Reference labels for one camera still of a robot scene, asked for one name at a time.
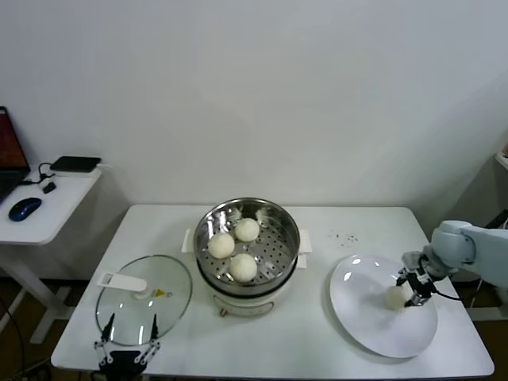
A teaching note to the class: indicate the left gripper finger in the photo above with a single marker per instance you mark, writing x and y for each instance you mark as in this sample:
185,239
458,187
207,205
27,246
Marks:
108,333
153,335

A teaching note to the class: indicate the white electric cooker base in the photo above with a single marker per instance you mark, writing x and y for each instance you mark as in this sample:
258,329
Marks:
242,303

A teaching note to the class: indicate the white round plate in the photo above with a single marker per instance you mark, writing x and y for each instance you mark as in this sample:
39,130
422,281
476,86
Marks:
357,317

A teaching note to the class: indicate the stainless steel steamer basket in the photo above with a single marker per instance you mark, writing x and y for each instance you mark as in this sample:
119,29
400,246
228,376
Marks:
278,234

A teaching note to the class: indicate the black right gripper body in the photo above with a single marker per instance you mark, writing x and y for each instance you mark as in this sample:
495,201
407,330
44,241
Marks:
422,274

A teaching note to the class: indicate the black laptop with red screen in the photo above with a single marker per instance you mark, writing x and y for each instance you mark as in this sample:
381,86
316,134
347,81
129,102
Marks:
10,158

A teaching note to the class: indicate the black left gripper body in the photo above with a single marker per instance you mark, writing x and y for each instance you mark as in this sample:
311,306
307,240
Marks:
122,365

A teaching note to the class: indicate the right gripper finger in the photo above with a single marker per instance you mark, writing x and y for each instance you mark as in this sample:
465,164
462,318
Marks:
416,299
403,278

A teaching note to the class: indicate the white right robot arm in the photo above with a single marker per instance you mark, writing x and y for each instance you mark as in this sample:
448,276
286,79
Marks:
452,242

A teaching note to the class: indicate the white steamed baozi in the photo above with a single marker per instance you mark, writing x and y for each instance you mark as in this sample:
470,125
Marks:
395,297
247,229
221,245
243,267

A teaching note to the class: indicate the black-topped white box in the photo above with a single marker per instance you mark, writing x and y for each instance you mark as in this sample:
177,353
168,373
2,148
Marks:
74,164

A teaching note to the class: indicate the white side table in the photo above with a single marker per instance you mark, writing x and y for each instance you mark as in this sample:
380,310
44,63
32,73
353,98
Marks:
51,214

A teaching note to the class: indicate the blue computer mouse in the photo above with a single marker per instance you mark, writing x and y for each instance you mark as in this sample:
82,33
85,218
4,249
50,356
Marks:
24,208

